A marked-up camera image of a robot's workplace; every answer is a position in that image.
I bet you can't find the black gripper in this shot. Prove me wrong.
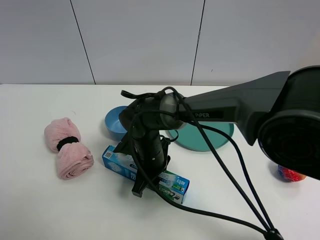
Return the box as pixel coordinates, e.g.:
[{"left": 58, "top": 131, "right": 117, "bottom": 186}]
[{"left": 131, "top": 130, "right": 171, "bottom": 198}]

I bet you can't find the blue green toothpaste box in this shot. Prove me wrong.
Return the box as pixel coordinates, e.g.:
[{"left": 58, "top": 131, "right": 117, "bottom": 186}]
[{"left": 102, "top": 145, "right": 190, "bottom": 204}]

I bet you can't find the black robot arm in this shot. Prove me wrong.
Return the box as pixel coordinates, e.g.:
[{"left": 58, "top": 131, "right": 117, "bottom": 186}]
[{"left": 119, "top": 66, "right": 320, "bottom": 197}]

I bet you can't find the blue bowl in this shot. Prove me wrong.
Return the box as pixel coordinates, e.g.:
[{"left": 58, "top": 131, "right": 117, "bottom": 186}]
[{"left": 104, "top": 105, "right": 127, "bottom": 142}]

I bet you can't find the teal round plate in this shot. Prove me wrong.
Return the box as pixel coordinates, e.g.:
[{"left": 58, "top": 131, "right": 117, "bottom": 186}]
[{"left": 167, "top": 122, "right": 235, "bottom": 152}]

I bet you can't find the pink rolled towel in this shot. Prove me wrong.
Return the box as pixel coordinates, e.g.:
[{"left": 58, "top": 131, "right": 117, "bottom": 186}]
[{"left": 44, "top": 117, "right": 94, "bottom": 180}]

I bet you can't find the rainbow coloured ball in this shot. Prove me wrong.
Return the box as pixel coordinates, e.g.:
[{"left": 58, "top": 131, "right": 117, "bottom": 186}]
[{"left": 277, "top": 165, "right": 307, "bottom": 182}]

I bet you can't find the black cable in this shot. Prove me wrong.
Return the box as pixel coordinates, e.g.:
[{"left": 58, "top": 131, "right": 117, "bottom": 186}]
[{"left": 120, "top": 86, "right": 286, "bottom": 240}]

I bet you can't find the black hair tie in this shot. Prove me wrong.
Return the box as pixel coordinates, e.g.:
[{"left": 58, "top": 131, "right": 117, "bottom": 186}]
[{"left": 56, "top": 136, "right": 80, "bottom": 152}]

